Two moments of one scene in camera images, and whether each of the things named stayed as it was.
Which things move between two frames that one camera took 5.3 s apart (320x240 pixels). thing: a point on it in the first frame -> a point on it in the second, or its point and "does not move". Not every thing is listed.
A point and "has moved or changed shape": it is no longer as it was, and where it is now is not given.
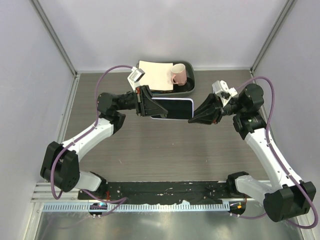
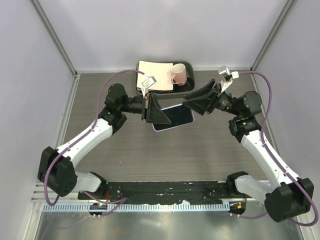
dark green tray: [188, 88] does not move
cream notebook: [157, 75] does not move
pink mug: [179, 76] does not move
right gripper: [204, 114] -> [202, 105]
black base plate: [167, 192] does not move
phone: [177, 108] has moved or changed shape
